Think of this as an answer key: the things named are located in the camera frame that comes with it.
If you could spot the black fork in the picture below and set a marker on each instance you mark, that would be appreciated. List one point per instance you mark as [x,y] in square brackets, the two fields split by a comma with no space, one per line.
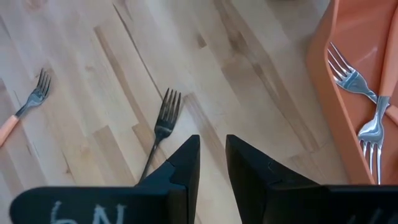
[163,127]

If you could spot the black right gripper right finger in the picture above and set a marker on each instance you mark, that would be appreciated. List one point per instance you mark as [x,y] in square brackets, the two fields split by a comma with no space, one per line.
[248,186]

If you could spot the orange plastic bin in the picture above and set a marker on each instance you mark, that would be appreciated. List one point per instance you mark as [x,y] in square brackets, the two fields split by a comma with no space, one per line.
[357,18]

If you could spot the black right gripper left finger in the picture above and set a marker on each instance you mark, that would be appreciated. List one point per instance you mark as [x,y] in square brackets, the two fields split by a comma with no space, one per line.
[183,186]

